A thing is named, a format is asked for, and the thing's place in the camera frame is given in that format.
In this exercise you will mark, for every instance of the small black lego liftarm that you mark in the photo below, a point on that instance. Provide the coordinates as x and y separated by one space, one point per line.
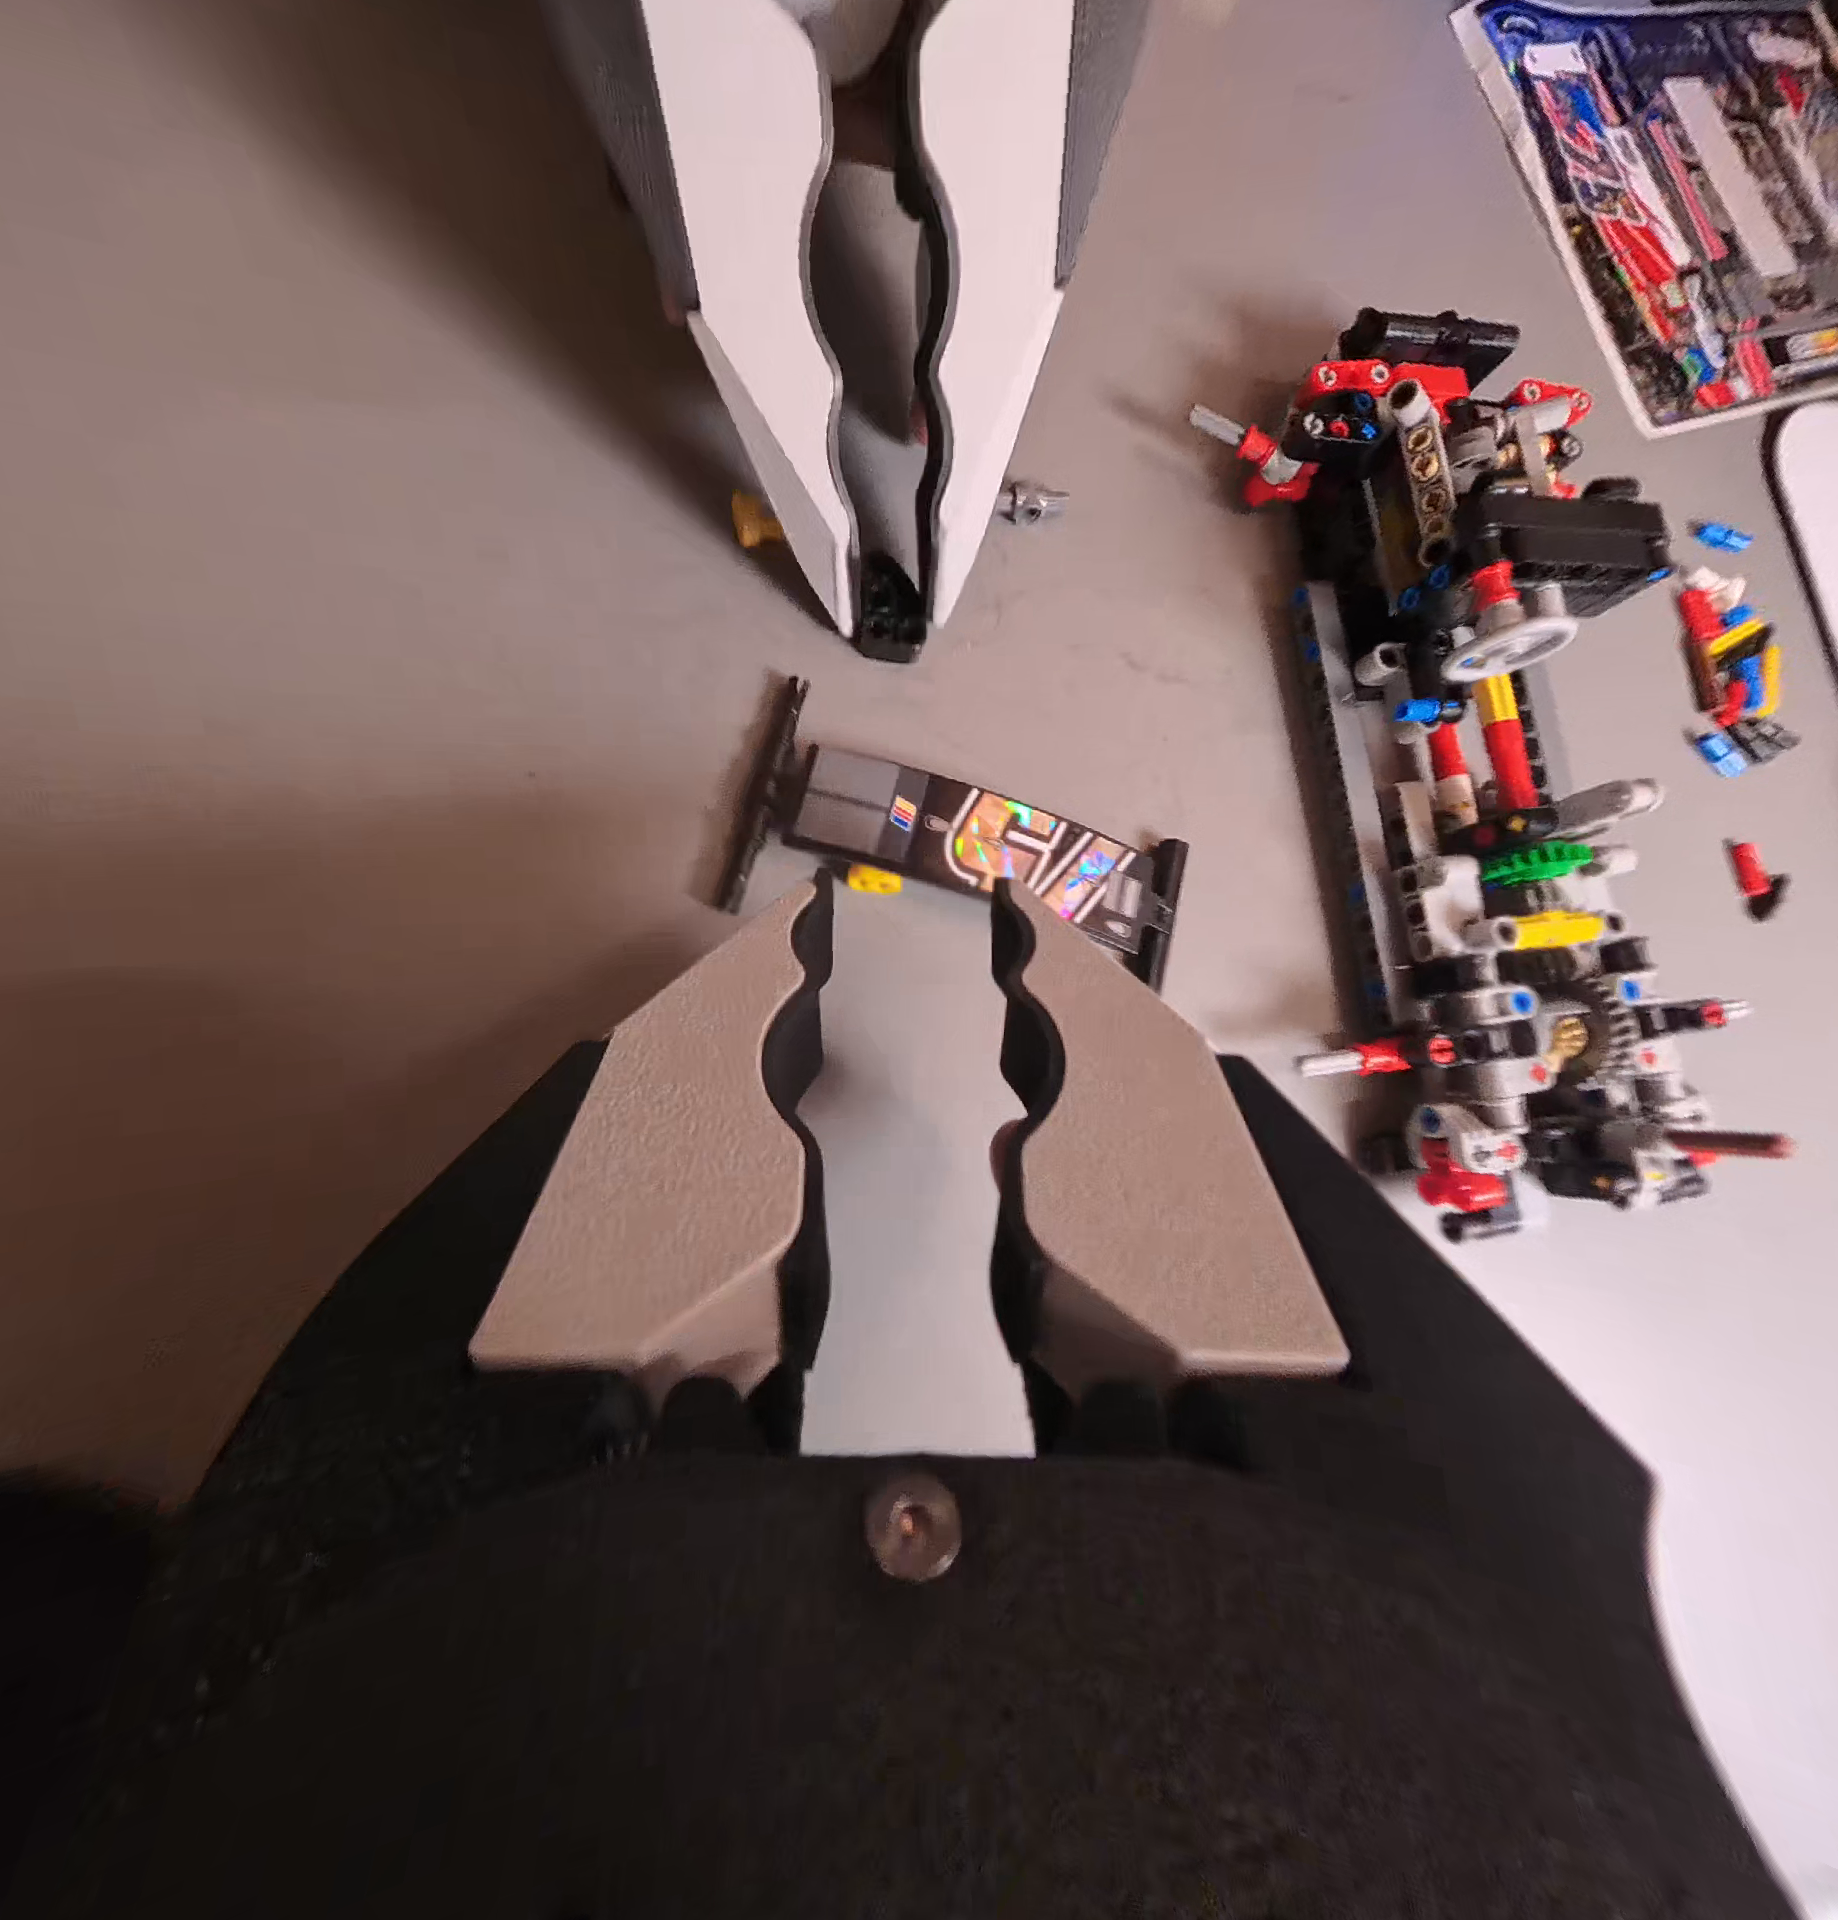
891 608

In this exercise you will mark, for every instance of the lego car chassis assembly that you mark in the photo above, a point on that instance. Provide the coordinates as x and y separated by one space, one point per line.
1505 750

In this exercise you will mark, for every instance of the instruction booklet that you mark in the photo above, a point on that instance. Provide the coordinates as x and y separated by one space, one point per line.
1683 197

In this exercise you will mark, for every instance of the pile of small lego pins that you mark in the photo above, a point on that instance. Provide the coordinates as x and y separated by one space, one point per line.
1731 661

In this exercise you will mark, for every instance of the blue lego pin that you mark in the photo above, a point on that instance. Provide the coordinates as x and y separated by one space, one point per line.
1724 535

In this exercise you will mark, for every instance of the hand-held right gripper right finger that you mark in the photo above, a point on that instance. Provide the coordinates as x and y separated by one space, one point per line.
1174 1199

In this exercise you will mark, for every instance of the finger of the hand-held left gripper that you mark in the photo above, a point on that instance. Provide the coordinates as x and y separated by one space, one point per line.
741 225
1002 225

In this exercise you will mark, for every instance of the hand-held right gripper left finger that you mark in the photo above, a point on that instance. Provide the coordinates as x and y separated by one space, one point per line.
665 1199

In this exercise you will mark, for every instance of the black holographic curved lego panel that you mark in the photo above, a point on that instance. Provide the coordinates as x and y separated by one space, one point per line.
935 818

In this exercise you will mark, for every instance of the grey lego axle connector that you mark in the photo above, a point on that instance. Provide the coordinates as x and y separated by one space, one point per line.
1032 502

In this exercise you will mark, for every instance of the person's left hand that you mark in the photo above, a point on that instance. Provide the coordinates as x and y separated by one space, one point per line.
872 125

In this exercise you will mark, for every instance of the red and black lego pin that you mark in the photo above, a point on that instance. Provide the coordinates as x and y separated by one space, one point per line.
1754 877

